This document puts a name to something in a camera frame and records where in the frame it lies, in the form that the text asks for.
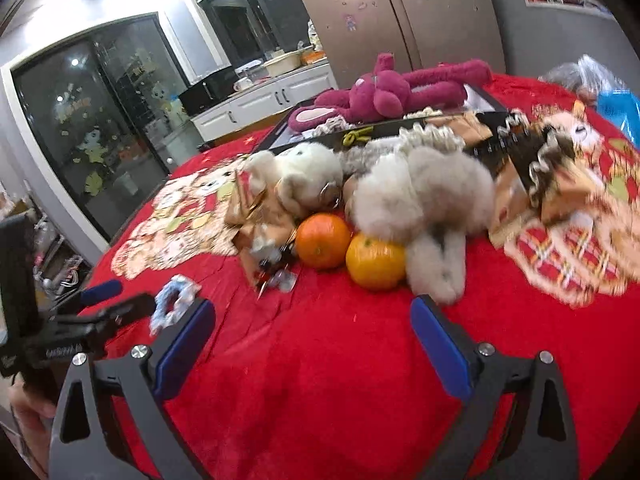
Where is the dark window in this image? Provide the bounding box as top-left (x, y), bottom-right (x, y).
top-left (180, 0), bottom-right (311, 68)

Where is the glass bead bracelet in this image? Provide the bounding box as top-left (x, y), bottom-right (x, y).
top-left (252, 242), bottom-right (301, 302)

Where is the black box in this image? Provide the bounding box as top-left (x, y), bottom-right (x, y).
top-left (255, 82), bottom-right (511, 161)

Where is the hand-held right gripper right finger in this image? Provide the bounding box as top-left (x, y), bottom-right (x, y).
top-left (410, 294), bottom-right (581, 480)

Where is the deep orange mandarin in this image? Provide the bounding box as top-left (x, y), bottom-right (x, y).
top-left (295, 213), bottom-right (352, 270)

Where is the glass sliding door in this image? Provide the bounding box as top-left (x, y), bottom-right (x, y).
top-left (10, 12), bottom-right (191, 243)

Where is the brown scrunchie white wavy trim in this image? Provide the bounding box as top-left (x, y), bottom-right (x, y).
top-left (527, 132), bottom-right (576, 201)

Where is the beige plush bear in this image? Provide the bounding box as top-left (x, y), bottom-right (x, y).
top-left (340, 135), bottom-right (496, 306)

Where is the cream basin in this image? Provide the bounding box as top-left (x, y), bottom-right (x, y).
top-left (262, 52), bottom-right (303, 78)

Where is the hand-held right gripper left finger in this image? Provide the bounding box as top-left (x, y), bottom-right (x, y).
top-left (48, 297), bottom-right (217, 480)

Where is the white cabinet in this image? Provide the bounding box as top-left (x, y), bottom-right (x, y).
top-left (190, 62), bottom-right (341, 148)

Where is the printed plastic bag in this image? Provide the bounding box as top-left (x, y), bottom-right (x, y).
top-left (305, 20), bottom-right (326, 53)

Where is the maroon plush bunny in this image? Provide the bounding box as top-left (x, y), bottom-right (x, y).
top-left (287, 52), bottom-right (493, 133)

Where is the white plush bear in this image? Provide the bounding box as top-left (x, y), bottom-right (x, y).
top-left (242, 142), bottom-right (346, 221)

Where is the cream woolly scrunchie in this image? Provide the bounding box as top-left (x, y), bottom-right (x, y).
top-left (397, 122), bottom-right (466, 153)

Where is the person's left hand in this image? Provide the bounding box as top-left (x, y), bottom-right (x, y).
top-left (6, 375), bottom-right (57, 471)

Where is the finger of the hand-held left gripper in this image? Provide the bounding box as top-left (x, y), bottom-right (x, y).
top-left (55, 280), bottom-right (124, 313)
top-left (75, 293), bottom-right (157, 341)

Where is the black microwave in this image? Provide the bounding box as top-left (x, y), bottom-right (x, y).
top-left (178, 67), bottom-right (236, 117)

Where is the yellow-orange mandarin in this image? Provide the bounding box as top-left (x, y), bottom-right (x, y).
top-left (346, 232), bottom-right (407, 292)

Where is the silver refrigerator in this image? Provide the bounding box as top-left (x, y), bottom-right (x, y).
top-left (282, 0), bottom-right (506, 91)

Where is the blue plastic bag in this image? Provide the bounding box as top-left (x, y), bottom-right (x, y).
top-left (595, 89), bottom-right (640, 141)

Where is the red printed blanket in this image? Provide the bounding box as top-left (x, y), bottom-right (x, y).
top-left (82, 72), bottom-right (640, 480)

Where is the light blue scrunchie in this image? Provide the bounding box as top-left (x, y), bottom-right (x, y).
top-left (149, 275), bottom-right (202, 337)

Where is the clear plastic bag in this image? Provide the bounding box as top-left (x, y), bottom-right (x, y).
top-left (540, 55), bottom-right (631, 106)

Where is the black scrunchie beaded trim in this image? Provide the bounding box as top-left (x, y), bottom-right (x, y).
top-left (467, 120), bottom-right (531, 171)

